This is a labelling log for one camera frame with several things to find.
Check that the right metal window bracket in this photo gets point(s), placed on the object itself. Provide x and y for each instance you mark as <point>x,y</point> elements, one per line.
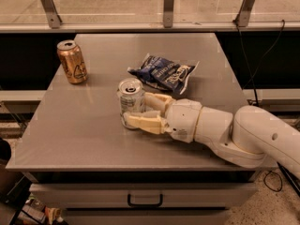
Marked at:
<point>243,16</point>

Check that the silver 7up can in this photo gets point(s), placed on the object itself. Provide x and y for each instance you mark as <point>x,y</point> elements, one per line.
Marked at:
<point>131,98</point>

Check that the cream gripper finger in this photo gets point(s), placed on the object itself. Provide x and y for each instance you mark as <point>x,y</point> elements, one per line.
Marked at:
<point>150,121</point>
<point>157,104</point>

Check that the middle metal window bracket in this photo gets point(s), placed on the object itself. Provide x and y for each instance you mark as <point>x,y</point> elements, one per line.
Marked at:
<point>168,13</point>

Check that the clutter under table left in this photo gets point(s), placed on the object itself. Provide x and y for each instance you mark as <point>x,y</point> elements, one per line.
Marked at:
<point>17,208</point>

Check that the metal window bracket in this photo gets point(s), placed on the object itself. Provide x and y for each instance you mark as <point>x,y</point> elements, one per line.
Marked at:
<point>243,16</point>
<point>53,18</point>
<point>168,13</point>

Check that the blue chip bag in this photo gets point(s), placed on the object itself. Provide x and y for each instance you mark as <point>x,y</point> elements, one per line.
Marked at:
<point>164,74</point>

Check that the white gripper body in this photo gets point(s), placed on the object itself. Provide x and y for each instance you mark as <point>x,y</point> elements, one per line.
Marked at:
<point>183,117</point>

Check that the left metal window bracket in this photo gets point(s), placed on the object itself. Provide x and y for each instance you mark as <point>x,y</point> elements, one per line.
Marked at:
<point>53,18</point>

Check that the black drawer handle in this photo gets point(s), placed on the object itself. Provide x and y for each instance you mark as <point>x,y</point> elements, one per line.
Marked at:
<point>135,201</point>

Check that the grey drawer cabinet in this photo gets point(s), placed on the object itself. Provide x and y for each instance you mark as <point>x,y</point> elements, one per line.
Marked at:
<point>106,203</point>

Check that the gold soda can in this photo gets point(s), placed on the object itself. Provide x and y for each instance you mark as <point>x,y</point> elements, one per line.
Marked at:
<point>71,58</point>

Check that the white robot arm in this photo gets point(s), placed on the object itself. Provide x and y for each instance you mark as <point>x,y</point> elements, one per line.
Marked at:
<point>244,138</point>

